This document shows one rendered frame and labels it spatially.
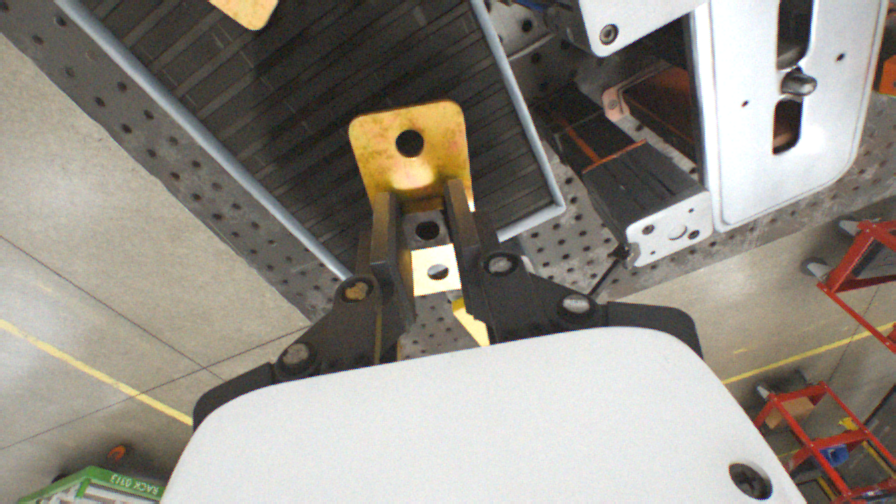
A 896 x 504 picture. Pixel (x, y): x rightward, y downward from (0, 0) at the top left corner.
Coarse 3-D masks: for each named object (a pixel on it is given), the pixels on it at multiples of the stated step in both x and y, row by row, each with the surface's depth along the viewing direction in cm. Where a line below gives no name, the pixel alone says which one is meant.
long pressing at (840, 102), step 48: (720, 0) 30; (768, 0) 30; (816, 0) 30; (864, 0) 31; (720, 48) 32; (768, 48) 33; (816, 48) 33; (864, 48) 33; (720, 96) 35; (768, 96) 36; (816, 96) 36; (864, 96) 37; (720, 144) 39; (768, 144) 39; (816, 144) 40; (720, 192) 42; (768, 192) 43
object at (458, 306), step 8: (456, 304) 27; (456, 312) 27; (464, 312) 27; (464, 320) 27; (472, 320) 28; (472, 328) 28; (480, 328) 28; (480, 336) 29; (480, 344) 30; (488, 344) 30
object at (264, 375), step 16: (256, 368) 9; (272, 368) 9; (224, 384) 9; (240, 384) 9; (256, 384) 9; (272, 384) 9; (208, 400) 9; (224, 400) 9; (192, 416) 9; (192, 432) 8
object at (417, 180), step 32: (352, 128) 12; (384, 128) 12; (416, 128) 12; (448, 128) 12; (384, 160) 13; (416, 160) 13; (448, 160) 13; (416, 192) 14; (416, 224) 14; (448, 224) 14; (416, 256) 16; (448, 256) 16; (416, 288) 17; (448, 288) 17
